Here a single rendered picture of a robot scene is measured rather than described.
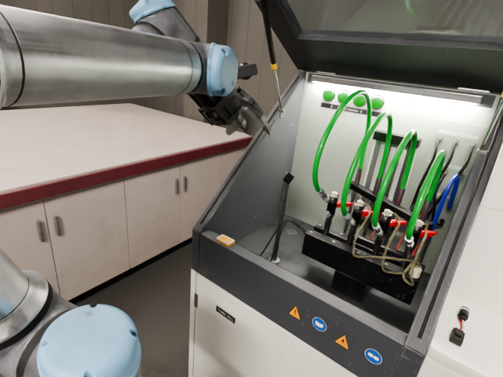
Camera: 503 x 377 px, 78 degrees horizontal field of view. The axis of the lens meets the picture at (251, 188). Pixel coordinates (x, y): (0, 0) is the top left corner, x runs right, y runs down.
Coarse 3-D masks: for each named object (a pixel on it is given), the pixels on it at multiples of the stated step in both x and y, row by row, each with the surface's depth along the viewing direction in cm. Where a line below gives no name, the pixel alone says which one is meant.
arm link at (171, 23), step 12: (144, 0) 52; (156, 0) 53; (168, 0) 55; (132, 12) 53; (144, 12) 53; (156, 12) 53; (168, 12) 54; (156, 24) 53; (168, 24) 54; (180, 24) 56; (168, 36) 54; (180, 36) 57; (192, 36) 58
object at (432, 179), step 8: (440, 152) 73; (440, 160) 71; (432, 168) 70; (440, 168) 81; (432, 176) 69; (424, 184) 69; (432, 184) 85; (424, 192) 68; (432, 192) 86; (424, 200) 88; (416, 208) 68; (424, 208) 88; (416, 216) 69; (424, 216) 88; (408, 224) 70; (408, 232) 71; (408, 240) 74
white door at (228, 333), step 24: (216, 288) 101; (216, 312) 105; (240, 312) 97; (216, 336) 108; (240, 336) 100; (264, 336) 93; (288, 336) 87; (216, 360) 112; (240, 360) 103; (264, 360) 96; (288, 360) 89; (312, 360) 83
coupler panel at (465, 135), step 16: (448, 128) 97; (464, 128) 94; (480, 128) 92; (432, 144) 100; (448, 144) 98; (464, 144) 95; (480, 144) 93; (464, 160) 96; (448, 176) 100; (464, 176) 97
